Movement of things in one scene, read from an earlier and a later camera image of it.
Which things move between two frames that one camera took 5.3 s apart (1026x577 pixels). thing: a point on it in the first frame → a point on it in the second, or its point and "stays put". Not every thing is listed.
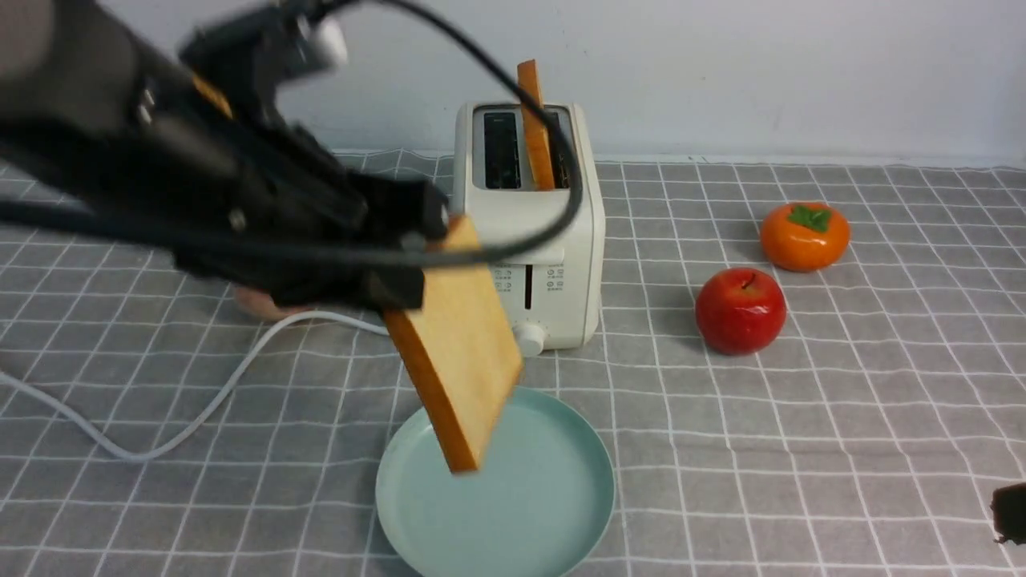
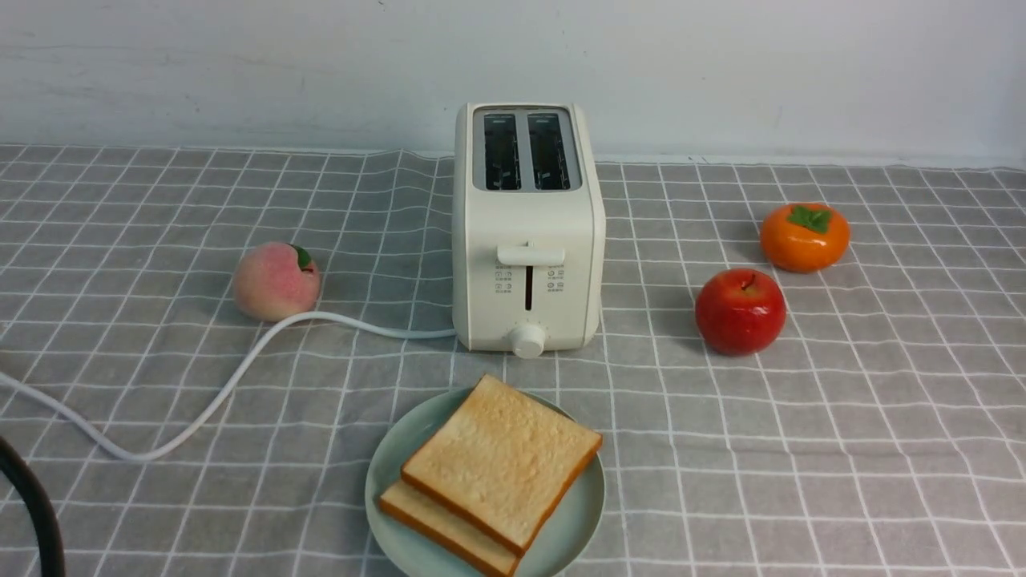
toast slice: [459, 347] → [486, 553]
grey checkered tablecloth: [152, 424] stays put
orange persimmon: [805, 236] stays put
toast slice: [535, 132] → [502, 462]
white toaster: [555, 291] stays put
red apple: [740, 311] stays put
